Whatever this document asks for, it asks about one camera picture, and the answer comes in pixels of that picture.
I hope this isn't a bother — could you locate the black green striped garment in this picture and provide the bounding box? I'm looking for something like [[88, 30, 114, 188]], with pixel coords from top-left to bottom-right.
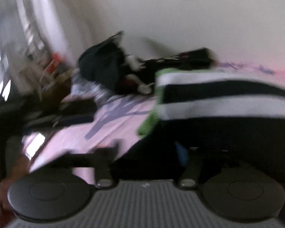
[[111, 69, 285, 183]]

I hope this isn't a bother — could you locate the dark patterned clothes pile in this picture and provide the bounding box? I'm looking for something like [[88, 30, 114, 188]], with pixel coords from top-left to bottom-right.
[[78, 31, 213, 95]]

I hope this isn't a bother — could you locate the cluttered shelf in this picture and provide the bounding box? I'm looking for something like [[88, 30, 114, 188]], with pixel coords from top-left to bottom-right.
[[14, 54, 72, 96]]

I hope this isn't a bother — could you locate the pink floral bed sheet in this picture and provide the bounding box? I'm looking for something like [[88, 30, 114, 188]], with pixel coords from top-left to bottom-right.
[[22, 61, 285, 186]]

